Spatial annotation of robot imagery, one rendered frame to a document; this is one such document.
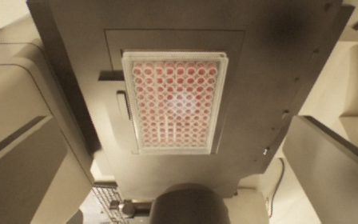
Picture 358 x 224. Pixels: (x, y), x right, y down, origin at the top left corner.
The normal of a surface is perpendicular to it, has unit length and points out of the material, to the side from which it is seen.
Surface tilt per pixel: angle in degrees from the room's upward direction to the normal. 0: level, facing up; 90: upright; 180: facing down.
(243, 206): 90
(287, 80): 0
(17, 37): 90
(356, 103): 29
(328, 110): 90
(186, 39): 0
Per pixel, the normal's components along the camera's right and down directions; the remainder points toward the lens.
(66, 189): 0.95, 0.22
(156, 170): 0.02, 0.67
